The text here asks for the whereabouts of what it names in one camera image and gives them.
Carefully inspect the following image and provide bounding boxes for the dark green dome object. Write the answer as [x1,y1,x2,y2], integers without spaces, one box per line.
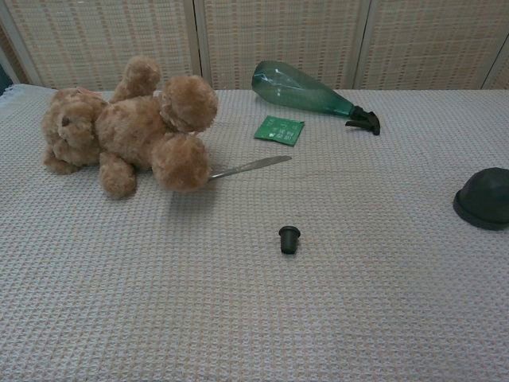
[453,167,509,232]

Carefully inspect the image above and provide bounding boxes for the silver metal table knife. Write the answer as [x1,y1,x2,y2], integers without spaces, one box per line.
[207,155,293,181]

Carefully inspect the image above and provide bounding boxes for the small black rubber stopper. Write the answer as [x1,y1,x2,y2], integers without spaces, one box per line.
[278,224,302,256]

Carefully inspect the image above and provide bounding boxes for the green foil sachet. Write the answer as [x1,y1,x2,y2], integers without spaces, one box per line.
[253,115,306,148]

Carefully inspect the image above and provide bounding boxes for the white waffle-weave tablecloth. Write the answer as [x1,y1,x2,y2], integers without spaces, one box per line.
[0,83,509,382]

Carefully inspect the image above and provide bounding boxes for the green plastic spray bottle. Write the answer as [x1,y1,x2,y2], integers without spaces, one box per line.
[251,60,382,138]

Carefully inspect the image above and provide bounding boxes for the brown plush teddy bear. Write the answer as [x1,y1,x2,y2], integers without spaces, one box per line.
[41,54,220,200]

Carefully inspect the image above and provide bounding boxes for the woven bamboo screen panel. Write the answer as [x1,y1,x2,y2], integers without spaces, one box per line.
[355,0,509,91]
[193,0,371,92]
[0,0,201,92]

